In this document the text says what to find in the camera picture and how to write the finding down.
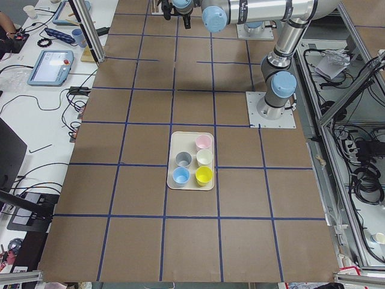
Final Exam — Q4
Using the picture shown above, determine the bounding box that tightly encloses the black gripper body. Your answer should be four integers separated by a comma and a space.
180, 10, 193, 21

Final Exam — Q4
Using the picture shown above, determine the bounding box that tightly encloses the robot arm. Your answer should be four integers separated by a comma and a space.
158, 0, 339, 120
244, 21, 266, 34

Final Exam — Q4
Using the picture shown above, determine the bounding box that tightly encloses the blue cup on desk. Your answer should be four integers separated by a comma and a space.
72, 28, 87, 48

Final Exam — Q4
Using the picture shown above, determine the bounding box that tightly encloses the pink cup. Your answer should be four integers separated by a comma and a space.
195, 134, 212, 151

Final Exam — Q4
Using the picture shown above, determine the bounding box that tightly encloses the cream white cup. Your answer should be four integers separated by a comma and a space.
196, 149, 214, 166

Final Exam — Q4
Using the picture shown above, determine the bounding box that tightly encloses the grey cup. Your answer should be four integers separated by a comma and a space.
175, 151, 193, 168

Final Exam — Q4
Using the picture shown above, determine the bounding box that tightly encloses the blue cup on tray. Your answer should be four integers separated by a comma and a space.
172, 167, 190, 187

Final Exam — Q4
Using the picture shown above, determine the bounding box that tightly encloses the white paper cup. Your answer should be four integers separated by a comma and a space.
23, 5, 37, 19

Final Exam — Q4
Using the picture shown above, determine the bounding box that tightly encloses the yellow cup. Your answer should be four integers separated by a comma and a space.
195, 166, 214, 187

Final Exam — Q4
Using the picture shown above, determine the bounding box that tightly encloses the black power adapter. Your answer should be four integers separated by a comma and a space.
96, 27, 110, 36

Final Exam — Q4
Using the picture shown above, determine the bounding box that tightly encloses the wooden mug tree stand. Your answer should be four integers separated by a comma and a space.
75, 20, 96, 63

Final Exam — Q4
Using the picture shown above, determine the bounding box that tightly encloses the blue teach pendant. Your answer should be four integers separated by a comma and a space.
52, 1, 78, 26
27, 49, 74, 87

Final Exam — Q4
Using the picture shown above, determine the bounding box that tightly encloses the cream serving tray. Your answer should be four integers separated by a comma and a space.
167, 131, 215, 191

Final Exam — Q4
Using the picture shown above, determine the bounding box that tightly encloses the blue plaid cloth case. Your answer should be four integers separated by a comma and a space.
44, 28, 75, 44

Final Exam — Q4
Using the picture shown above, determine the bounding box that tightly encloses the person at desk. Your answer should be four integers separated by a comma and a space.
0, 12, 16, 58

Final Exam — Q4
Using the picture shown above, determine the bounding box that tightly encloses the black allen key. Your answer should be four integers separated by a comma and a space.
28, 144, 52, 154

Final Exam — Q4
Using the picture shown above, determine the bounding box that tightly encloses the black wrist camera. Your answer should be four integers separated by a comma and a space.
160, 0, 174, 20

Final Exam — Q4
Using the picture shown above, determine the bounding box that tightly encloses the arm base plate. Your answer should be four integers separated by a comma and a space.
245, 92, 296, 129
236, 21, 274, 41

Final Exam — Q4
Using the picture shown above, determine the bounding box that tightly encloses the aluminium frame post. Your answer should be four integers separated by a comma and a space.
69, 0, 106, 64

